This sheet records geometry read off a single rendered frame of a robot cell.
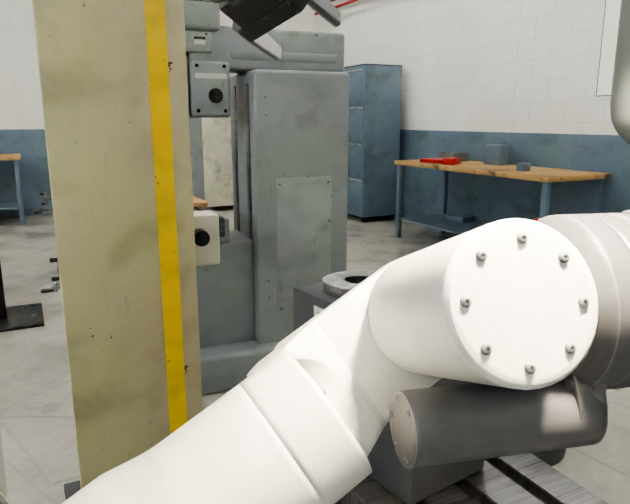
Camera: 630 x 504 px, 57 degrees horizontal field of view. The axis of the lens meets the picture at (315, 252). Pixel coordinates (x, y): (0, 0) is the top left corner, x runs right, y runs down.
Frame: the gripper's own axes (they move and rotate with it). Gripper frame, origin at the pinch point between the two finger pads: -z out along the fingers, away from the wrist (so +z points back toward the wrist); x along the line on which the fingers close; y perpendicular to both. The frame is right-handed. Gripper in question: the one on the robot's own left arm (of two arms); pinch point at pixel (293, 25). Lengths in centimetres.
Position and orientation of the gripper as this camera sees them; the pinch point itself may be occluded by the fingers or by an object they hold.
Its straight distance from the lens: 83.5
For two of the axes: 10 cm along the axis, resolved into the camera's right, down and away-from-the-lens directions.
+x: 7.7, -2.1, -6.0
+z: -6.3, -3.2, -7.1
